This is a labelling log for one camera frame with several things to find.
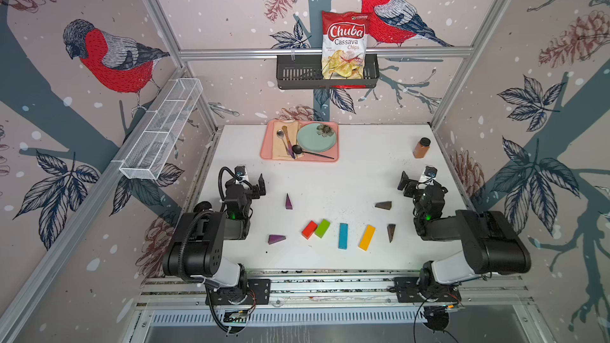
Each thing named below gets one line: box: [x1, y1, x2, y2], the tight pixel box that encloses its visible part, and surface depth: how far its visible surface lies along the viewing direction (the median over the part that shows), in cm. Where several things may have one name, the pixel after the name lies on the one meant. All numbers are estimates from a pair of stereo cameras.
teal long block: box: [337, 222, 349, 251], surface depth 87 cm
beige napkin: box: [272, 120, 305, 160], surface depth 117 cm
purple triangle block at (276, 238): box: [268, 234, 286, 245], surface depth 86 cm
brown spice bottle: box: [413, 137, 431, 159], surface depth 106 cm
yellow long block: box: [358, 223, 377, 252], surface depth 87 cm
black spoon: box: [291, 144, 336, 160], surface depth 112 cm
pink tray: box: [260, 119, 340, 162], surface depth 113 cm
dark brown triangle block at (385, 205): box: [374, 200, 392, 211], surface depth 94 cm
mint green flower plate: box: [297, 122, 337, 153], surface depth 120 cm
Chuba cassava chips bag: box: [321, 10, 369, 89], surface depth 87 cm
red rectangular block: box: [301, 220, 318, 240], surface depth 87 cm
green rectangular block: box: [314, 219, 332, 239], surface depth 88 cm
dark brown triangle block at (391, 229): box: [386, 223, 397, 243], surface depth 87 cm
